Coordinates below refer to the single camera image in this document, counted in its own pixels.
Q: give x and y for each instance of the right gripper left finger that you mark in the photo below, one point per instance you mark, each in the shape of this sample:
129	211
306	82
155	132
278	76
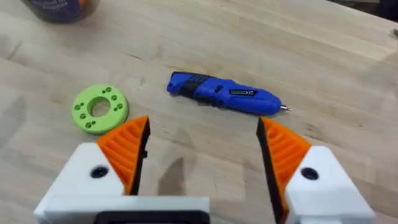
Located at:
121	155

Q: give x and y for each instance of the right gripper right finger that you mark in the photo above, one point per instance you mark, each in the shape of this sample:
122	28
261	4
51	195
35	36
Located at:
298	174

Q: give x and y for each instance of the blue electric screwdriver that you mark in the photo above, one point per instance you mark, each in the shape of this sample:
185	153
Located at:
224	92

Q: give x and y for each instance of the green disc with holes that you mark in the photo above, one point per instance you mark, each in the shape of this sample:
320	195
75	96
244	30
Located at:
100	109

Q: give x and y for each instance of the dark toy tub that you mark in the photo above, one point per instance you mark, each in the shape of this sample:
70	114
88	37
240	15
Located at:
60	9

